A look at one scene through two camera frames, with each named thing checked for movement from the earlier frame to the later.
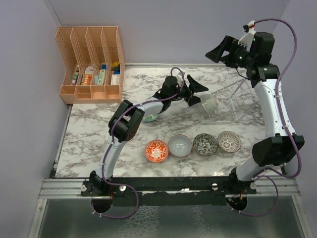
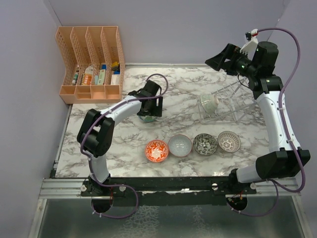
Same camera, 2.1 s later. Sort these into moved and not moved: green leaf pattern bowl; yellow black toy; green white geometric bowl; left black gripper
Moved: left black gripper
Not moved: yellow black toy; green leaf pattern bowl; green white geometric bowl
